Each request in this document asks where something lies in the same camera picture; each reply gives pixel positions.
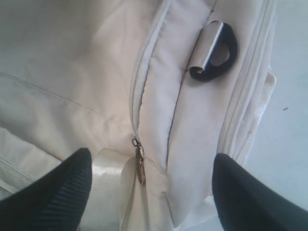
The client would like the beige fabric duffel bag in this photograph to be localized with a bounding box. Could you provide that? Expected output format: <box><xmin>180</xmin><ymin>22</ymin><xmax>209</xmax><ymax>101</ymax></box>
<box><xmin>0</xmin><ymin>0</ymin><xmax>276</xmax><ymax>231</ymax></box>

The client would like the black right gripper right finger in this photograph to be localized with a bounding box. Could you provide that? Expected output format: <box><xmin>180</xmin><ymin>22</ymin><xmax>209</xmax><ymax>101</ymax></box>
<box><xmin>213</xmin><ymin>154</ymin><xmax>308</xmax><ymax>231</ymax></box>

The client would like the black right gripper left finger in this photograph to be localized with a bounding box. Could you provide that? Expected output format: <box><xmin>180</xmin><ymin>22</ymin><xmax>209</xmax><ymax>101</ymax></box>
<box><xmin>0</xmin><ymin>148</ymin><xmax>92</xmax><ymax>231</ymax></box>

